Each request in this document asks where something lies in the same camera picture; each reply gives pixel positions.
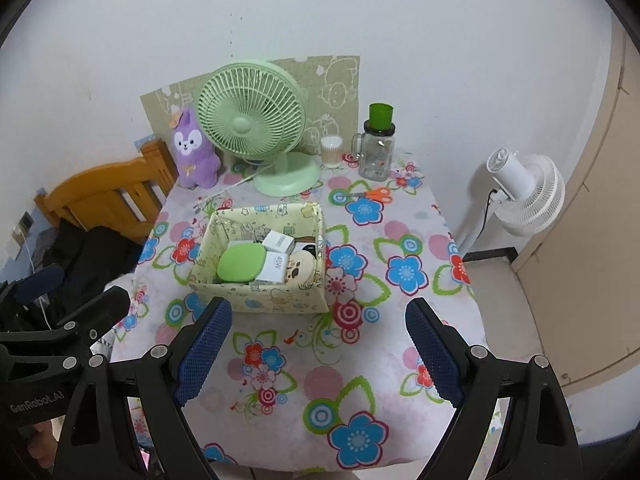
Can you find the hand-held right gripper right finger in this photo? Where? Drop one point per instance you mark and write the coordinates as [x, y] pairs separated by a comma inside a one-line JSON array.
[[435, 350]]

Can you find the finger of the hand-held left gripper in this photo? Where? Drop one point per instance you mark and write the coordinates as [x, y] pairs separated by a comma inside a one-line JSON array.
[[105, 305], [40, 280]]

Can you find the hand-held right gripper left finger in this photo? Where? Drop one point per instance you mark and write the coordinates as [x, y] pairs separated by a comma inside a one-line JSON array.
[[202, 350]]

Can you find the cartoon print storage box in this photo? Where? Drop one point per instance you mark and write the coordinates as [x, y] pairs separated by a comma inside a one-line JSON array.
[[260, 297]]

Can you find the green and white hand warmer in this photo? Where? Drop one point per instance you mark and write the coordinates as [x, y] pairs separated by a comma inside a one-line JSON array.
[[240, 265]]

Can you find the white charger box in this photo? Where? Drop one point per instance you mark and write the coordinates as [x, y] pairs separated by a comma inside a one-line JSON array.
[[274, 267]]

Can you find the cream bear-shaped compact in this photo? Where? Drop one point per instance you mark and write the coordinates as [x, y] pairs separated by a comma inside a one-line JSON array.
[[300, 267]]

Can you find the white printed box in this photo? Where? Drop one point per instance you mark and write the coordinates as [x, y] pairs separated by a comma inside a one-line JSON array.
[[278, 241]]

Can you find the small black object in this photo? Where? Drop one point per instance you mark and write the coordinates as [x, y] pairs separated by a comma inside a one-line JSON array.
[[307, 249]]

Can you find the black clothing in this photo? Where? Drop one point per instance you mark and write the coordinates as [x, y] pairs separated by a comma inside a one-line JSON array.
[[95, 255]]

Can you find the purple plush bunny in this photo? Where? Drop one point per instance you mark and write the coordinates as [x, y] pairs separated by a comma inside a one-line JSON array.
[[192, 160]]

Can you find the white standing fan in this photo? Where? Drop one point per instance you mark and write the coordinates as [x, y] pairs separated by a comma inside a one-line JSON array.
[[530, 195]]

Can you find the glass mug with green lid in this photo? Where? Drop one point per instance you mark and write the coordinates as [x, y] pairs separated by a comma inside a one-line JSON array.
[[377, 155]]

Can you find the beige cabinet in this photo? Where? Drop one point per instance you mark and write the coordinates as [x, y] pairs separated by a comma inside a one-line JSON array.
[[600, 210]]

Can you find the cotton swab container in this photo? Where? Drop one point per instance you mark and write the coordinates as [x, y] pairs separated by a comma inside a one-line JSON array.
[[331, 152]]

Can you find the green desk fan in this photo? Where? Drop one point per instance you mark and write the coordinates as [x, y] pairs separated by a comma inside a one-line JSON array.
[[250, 120]]

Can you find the cartoon print cardboard panel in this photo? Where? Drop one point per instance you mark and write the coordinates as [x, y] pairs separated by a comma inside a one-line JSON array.
[[330, 90]]

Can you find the wall socket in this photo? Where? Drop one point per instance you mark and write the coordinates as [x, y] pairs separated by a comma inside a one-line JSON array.
[[26, 222]]

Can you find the blue wall sticker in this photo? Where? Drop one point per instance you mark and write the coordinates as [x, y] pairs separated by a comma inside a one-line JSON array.
[[142, 142]]

